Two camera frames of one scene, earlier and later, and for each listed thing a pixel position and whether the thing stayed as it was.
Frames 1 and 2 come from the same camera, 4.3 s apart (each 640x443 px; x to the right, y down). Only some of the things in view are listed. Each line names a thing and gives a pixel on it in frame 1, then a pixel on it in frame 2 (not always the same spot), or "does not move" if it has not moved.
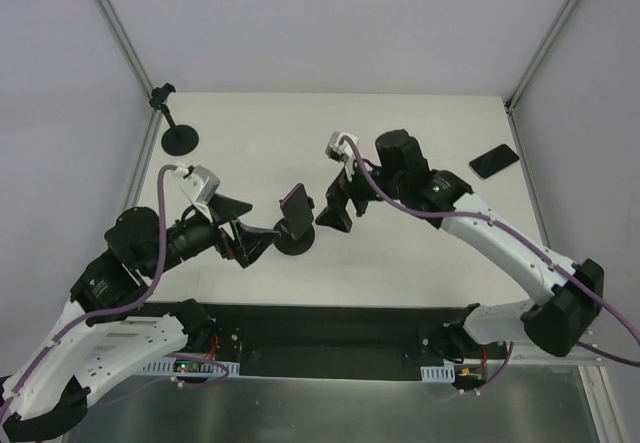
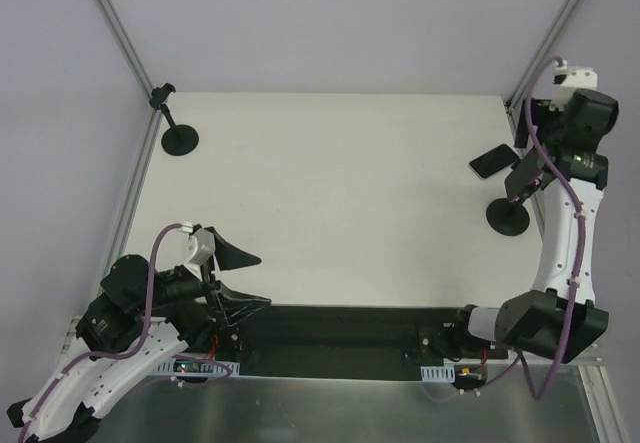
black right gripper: [350, 189] -> [538, 145]
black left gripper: [226, 238] -> [215, 288]
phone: [297, 208] -> [524, 177]
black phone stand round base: [287, 244] -> [508, 218]
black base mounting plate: [318, 340] does not move
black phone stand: [179, 139] does not move
